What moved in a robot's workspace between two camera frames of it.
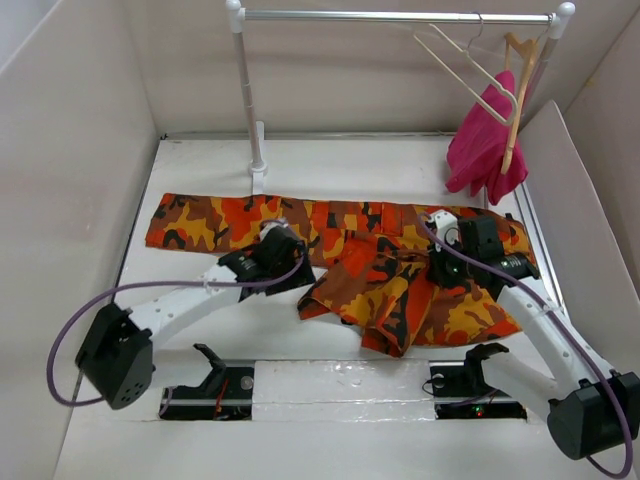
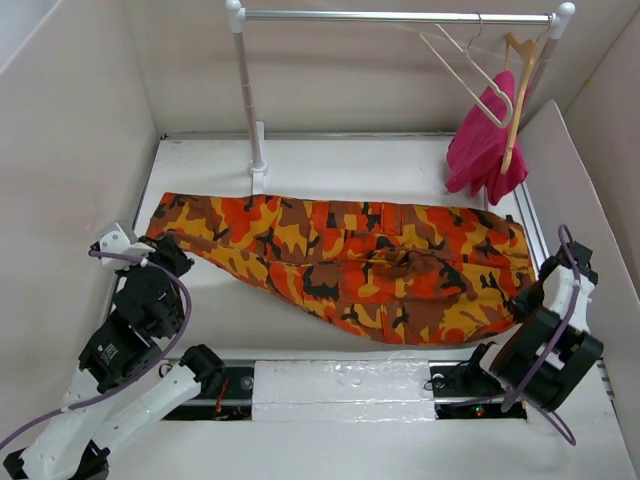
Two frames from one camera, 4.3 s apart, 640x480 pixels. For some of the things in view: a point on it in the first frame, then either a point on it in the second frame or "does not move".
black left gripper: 301,276 -> 166,246
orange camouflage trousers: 370,264 does not move
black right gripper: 436,272 -> 523,308
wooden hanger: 530,47 does not move
